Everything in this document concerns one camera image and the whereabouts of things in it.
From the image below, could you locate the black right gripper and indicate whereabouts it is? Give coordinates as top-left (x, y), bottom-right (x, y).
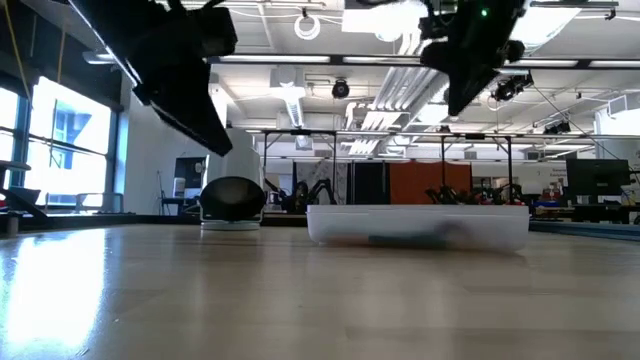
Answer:
top-left (419, 18), bottom-right (527, 118)

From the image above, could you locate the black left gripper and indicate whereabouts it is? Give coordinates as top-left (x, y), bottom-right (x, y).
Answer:
top-left (69, 0), bottom-right (235, 158)

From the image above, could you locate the clear plastic supply box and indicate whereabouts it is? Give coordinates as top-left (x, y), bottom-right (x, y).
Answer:
top-left (306, 203), bottom-right (530, 253)

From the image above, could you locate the black ceiling lamp cluster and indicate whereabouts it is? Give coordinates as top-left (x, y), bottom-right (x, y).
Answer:
top-left (492, 72), bottom-right (535, 104)
top-left (543, 120), bottom-right (572, 136)

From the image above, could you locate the white cylindrical container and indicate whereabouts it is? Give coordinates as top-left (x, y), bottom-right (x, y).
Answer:
top-left (198, 127), bottom-right (269, 233)

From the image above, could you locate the long ceiling light strip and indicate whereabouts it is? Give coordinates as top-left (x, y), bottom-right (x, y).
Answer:
top-left (499, 58), bottom-right (580, 69)
top-left (82, 49), bottom-right (121, 66)
top-left (217, 53), bottom-right (332, 65)
top-left (342, 54), bottom-right (424, 65)
top-left (587, 59), bottom-right (640, 70)

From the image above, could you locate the white ceiling vent unit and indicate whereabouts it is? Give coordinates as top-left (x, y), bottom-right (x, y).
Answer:
top-left (268, 65), bottom-right (308, 129)

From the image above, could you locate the orange partition panel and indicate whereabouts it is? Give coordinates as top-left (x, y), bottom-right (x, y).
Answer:
top-left (388, 162), bottom-right (473, 205)

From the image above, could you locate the black round ceiling lamp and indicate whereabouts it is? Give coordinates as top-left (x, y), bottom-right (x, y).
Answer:
top-left (330, 77), bottom-right (351, 100)

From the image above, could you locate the black partition panel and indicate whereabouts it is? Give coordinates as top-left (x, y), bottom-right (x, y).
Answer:
top-left (349, 161), bottom-right (390, 205)

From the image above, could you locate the black computer monitor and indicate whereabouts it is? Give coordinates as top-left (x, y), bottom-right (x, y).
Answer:
top-left (565, 158), bottom-right (632, 198)

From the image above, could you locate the dark background desk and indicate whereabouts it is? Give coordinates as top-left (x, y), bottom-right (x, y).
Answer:
top-left (529, 202), bottom-right (640, 225)

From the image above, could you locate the blue bar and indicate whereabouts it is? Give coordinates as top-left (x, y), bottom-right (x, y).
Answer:
top-left (528, 219), bottom-right (640, 243)

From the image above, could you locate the dark wall board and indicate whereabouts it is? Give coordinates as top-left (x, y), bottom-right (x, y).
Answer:
top-left (173, 156), bottom-right (208, 200)

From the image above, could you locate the white ribbed ceiling duct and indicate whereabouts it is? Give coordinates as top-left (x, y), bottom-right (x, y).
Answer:
top-left (372, 64), bottom-right (449, 112)

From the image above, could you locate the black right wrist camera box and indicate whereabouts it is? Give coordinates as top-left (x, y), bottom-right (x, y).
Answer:
top-left (418, 13), bottom-right (451, 42)

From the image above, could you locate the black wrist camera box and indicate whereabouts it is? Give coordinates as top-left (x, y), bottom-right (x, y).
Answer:
top-left (418, 13), bottom-right (451, 42)
top-left (197, 5), bottom-right (239, 57)

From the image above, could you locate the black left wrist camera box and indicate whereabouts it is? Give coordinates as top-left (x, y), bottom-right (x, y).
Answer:
top-left (197, 5), bottom-right (239, 57)

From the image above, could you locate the silver ventilation duct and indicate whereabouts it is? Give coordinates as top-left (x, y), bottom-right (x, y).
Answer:
top-left (442, 0), bottom-right (584, 106)

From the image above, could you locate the black metal frame stand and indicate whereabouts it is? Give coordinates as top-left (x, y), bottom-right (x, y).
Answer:
top-left (259, 128), bottom-right (516, 206)

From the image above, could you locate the white coiled cable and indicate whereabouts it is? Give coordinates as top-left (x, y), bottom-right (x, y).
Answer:
top-left (292, 13), bottom-right (322, 42)

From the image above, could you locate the black ceiling rail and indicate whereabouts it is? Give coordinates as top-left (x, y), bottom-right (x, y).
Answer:
top-left (529, 0), bottom-right (621, 21)

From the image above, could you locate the white wall air vent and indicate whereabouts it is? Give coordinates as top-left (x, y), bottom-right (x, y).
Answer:
top-left (607, 92), bottom-right (640, 119)

